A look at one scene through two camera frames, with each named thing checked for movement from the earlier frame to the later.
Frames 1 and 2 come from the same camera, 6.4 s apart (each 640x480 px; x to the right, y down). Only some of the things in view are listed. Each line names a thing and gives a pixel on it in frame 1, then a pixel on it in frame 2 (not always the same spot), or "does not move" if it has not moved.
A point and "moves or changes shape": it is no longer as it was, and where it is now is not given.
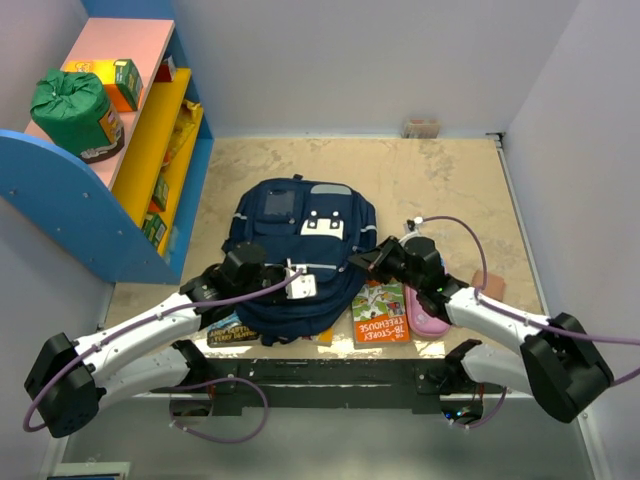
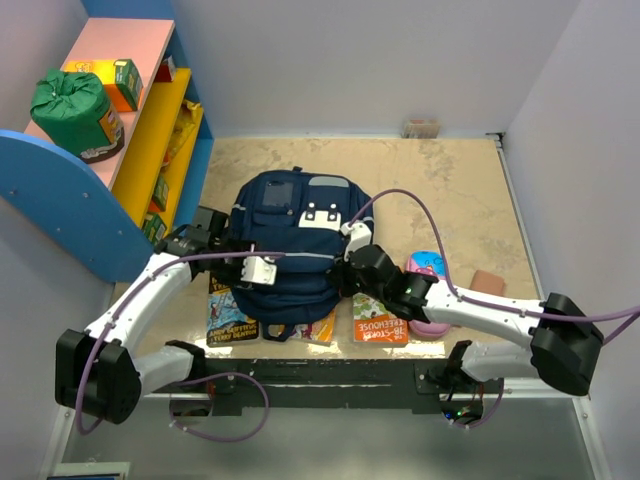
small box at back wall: (421, 129) does not move
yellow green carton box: (120, 78) does not move
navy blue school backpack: (315, 225) moves or changes shape
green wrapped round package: (73, 110) does not move
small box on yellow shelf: (167, 70) does not move
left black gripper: (280, 270) to (233, 279)
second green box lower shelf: (154, 228) does not move
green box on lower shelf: (161, 192) does not move
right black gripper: (375, 259) to (339, 277)
